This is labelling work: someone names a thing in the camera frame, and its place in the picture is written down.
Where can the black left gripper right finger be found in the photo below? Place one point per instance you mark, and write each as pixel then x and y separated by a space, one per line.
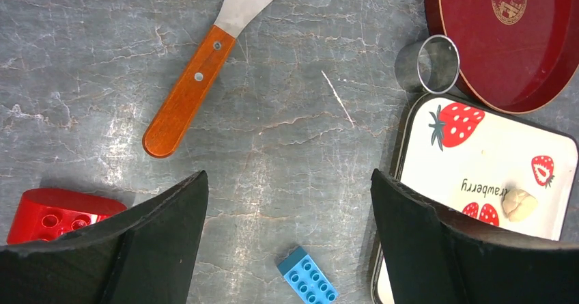
pixel 435 254

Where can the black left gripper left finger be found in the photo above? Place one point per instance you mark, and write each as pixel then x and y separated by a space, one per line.
pixel 145 254

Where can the beige dough lump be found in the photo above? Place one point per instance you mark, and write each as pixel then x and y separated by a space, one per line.
pixel 518 205

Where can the white strawberry print tray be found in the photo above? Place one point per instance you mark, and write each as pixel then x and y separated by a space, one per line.
pixel 467 158

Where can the red toy brick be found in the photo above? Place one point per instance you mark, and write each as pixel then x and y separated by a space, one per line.
pixel 47 213

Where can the blue toy brick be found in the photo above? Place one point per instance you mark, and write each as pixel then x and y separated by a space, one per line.
pixel 306 279

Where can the round red lacquer tray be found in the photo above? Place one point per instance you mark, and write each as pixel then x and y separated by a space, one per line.
pixel 516 55

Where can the wooden handled metal scraper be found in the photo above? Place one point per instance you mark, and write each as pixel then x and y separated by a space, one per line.
pixel 169 125

